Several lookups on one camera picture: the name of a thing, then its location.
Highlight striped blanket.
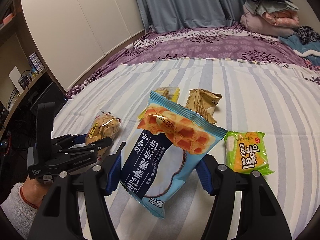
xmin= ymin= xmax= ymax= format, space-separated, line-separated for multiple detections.
xmin=50 ymin=57 xmax=320 ymax=240

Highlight leopard print cloth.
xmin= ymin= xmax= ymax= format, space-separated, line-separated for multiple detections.
xmin=295 ymin=25 xmax=320 ymax=46

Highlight blue white boxes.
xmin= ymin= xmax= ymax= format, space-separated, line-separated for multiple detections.
xmin=29 ymin=52 xmax=45 ymax=74

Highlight pale mauve folded quilt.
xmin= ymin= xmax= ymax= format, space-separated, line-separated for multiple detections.
xmin=240 ymin=5 xmax=295 ymax=37

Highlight white card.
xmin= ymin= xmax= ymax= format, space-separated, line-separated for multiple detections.
xmin=9 ymin=66 xmax=23 ymax=92

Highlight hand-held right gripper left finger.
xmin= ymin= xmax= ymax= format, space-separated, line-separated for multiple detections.
xmin=27 ymin=142 xmax=127 ymax=240

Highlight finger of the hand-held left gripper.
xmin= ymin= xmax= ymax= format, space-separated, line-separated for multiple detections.
xmin=51 ymin=134 xmax=88 ymax=151
xmin=54 ymin=137 xmax=112 ymax=157

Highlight yellow snack packet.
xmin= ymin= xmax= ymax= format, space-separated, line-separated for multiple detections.
xmin=138 ymin=87 xmax=181 ymax=120

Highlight blue waffle snack packet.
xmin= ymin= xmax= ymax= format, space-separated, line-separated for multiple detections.
xmin=119 ymin=91 xmax=227 ymax=219

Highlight white wardrobe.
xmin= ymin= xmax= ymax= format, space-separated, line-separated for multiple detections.
xmin=20 ymin=0 xmax=150 ymax=93

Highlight green orange snack packet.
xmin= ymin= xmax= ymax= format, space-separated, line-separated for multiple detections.
xmin=223 ymin=131 xmax=275 ymax=176

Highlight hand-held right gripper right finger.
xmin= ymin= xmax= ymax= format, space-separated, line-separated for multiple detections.
xmin=196 ymin=155 xmax=292 ymax=240

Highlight purple floral bedsheet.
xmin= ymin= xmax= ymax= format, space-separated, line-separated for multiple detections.
xmin=66 ymin=24 xmax=320 ymax=100

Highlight pink patterned folded quilt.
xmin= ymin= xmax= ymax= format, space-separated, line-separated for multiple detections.
xmin=265 ymin=10 xmax=300 ymax=27

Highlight person's left forearm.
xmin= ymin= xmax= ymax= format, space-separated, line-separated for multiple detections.
xmin=0 ymin=177 xmax=50 ymax=233

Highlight clear cookie bag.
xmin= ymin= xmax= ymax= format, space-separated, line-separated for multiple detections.
xmin=85 ymin=109 xmax=122 ymax=160

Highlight tan snack packet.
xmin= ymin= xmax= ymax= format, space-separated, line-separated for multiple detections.
xmin=185 ymin=89 xmax=223 ymax=125

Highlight blue-grey curtain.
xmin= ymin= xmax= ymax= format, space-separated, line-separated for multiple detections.
xmin=130 ymin=0 xmax=253 ymax=34

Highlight wooden shelf unit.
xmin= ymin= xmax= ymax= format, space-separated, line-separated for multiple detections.
xmin=0 ymin=0 xmax=68 ymax=140

